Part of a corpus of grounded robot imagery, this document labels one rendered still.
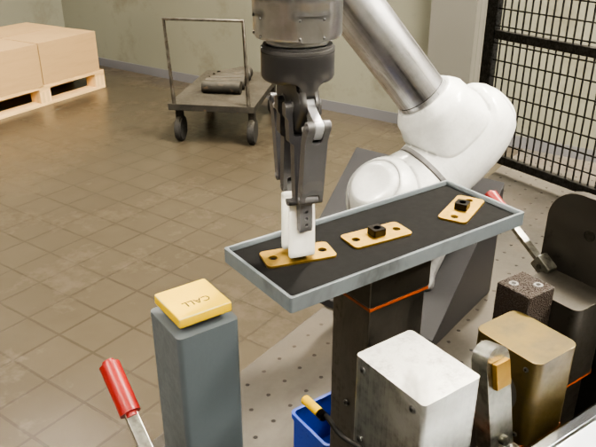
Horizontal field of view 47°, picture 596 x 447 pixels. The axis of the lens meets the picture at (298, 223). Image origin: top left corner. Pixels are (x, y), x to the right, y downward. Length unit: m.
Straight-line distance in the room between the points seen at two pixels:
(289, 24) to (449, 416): 0.40
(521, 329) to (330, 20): 0.42
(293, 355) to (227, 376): 0.66
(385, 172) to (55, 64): 4.92
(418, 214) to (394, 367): 0.27
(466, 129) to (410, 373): 0.74
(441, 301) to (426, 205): 0.55
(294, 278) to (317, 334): 0.72
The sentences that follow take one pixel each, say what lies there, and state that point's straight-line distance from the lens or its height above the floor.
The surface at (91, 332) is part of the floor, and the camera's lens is 2.83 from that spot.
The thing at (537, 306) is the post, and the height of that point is 1.08.
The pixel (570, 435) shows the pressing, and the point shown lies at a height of 1.00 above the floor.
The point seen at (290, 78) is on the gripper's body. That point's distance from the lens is 0.68.
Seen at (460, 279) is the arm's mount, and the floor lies 0.81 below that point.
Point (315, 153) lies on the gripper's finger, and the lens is 0.69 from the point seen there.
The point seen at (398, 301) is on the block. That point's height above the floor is 1.08.
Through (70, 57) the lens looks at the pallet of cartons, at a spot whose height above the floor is 0.33.
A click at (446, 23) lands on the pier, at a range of 4.61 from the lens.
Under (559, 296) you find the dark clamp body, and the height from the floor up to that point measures 1.08.
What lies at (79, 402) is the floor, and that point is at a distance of 2.50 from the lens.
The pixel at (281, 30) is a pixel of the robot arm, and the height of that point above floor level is 1.42.
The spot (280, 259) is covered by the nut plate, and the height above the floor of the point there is 1.16.
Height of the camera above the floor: 1.54
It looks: 26 degrees down
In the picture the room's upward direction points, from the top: straight up
